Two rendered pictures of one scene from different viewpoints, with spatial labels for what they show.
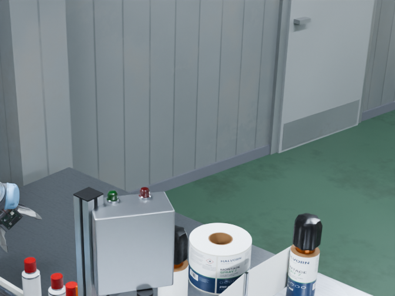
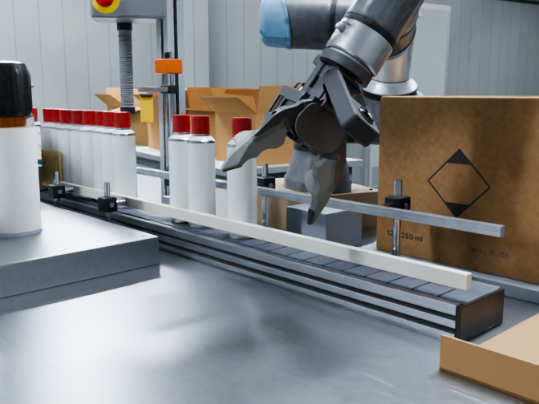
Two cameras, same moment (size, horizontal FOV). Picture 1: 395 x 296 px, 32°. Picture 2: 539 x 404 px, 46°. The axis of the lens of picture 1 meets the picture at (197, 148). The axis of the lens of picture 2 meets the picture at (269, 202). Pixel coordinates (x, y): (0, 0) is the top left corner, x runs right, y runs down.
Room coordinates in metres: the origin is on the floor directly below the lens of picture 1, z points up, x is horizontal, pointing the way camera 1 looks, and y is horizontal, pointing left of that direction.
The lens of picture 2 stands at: (2.73, 0.68, 1.13)
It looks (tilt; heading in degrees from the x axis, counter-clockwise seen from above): 10 degrees down; 189
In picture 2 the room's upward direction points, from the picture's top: straight up
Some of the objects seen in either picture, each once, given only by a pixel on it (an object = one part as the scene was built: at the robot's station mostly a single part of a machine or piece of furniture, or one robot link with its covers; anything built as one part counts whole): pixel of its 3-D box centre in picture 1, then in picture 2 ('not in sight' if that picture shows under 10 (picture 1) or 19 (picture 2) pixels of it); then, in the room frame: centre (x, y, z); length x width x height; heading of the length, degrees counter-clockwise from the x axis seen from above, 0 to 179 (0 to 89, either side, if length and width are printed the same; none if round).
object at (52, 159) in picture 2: not in sight; (51, 168); (1.28, -0.09, 0.94); 0.10 x 0.01 x 0.09; 52
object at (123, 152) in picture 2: not in sight; (123, 159); (1.44, 0.16, 0.98); 0.05 x 0.05 x 0.20
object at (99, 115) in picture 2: not in sight; (104, 155); (1.36, 0.08, 0.98); 0.05 x 0.05 x 0.20
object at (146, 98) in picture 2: not in sight; (147, 107); (1.46, 0.22, 1.09); 0.03 x 0.01 x 0.06; 142
